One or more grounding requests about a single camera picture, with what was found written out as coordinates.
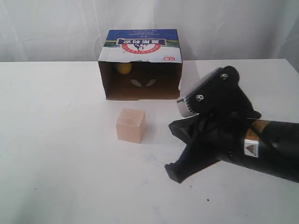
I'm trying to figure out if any yellow tennis ball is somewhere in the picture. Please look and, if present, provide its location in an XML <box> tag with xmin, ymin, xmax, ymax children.
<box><xmin>116</xmin><ymin>63</ymin><xmax>132</xmax><ymax>75</ymax></box>

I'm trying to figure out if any light wooden cube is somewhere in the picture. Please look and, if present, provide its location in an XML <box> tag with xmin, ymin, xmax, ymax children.
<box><xmin>116</xmin><ymin>108</ymin><xmax>146</xmax><ymax>143</ymax></box>

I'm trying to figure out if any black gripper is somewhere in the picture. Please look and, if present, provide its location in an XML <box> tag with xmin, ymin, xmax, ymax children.
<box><xmin>164</xmin><ymin>115</ymin><xmax>262</xmax><ymax>183</ymax></box>

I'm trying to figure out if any blue white cardboard box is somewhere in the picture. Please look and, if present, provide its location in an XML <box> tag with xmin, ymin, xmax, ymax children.
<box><xmin>98</xmin><ymin>29</ymin><xmax>183</xmax><ymax>100</ymax></box>

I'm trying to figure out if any white backdrop curtain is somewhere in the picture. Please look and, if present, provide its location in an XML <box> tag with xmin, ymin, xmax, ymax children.
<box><xmin>0</xmin><ymin>0</ymin><xmax>299</xmax><ymax>62</ymax></box>

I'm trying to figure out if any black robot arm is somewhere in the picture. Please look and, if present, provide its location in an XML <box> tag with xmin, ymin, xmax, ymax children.
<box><xmin>165</xmin><ymin>114</ymin><xmax>299</xmax><ymax>183</ymax></box>

